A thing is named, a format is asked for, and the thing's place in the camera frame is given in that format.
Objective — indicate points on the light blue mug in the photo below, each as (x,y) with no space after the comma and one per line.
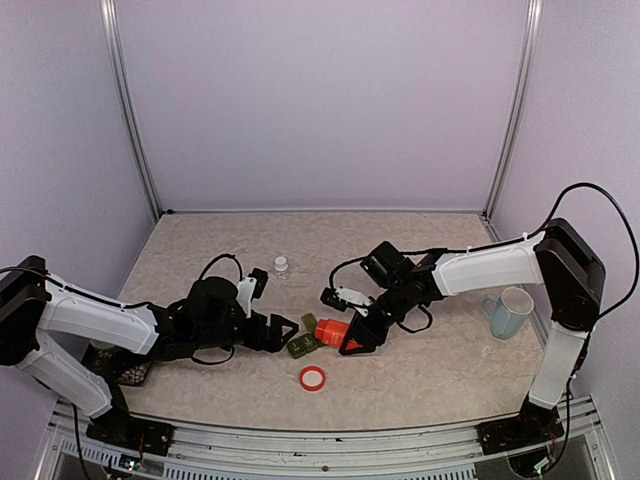
(508,312)

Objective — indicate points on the green pill organizer box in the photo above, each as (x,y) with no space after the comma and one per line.
(307,342)

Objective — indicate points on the front aluminium rail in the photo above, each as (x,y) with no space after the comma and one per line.
(453,451)

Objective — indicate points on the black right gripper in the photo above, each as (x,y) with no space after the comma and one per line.
(363,333)

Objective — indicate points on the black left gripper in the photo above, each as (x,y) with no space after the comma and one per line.
(272,343)

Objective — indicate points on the right aluminium frame post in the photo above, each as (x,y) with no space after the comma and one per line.
(517,107)

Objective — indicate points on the red can lid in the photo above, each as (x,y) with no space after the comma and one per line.
(312,378)

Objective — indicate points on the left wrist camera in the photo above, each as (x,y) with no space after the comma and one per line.
(251,288)

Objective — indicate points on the red cylindrical can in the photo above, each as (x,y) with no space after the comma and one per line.
(331,332)

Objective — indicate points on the left aluminium frame post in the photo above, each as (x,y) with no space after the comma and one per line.
(117,58)

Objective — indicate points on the aluminium frame post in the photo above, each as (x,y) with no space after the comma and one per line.
(117,58)
(517,107)

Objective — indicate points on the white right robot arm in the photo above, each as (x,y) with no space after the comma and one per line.
(556,257)

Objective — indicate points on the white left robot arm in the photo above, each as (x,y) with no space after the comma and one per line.
(216,313)

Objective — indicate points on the black square tray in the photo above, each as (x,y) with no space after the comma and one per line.
(118,366)

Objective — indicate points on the small white pill bottle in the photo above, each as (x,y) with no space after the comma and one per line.
(281,266)

